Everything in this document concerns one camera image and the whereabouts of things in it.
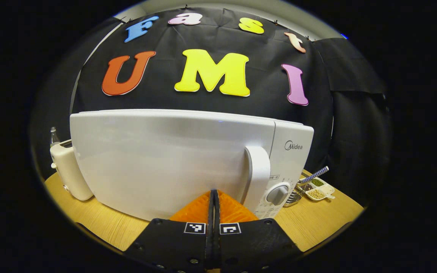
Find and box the white divided dish with beans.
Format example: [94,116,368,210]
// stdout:
[303,177,336,202]

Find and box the clear bottle with green label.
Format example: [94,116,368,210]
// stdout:
[50,127,61,149]

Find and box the white toaster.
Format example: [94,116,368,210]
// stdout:
[49,139,95,202]

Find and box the white microwave oven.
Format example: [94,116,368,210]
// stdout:
[69,109,315,222]

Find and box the metal wire rack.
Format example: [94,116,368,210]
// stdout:
[283,181,307,207]

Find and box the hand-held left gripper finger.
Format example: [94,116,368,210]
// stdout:
[123,190,215,273]
[214,190,303,273]

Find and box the blue checkered utensil handle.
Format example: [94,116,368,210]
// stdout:
[299,166,330,185]

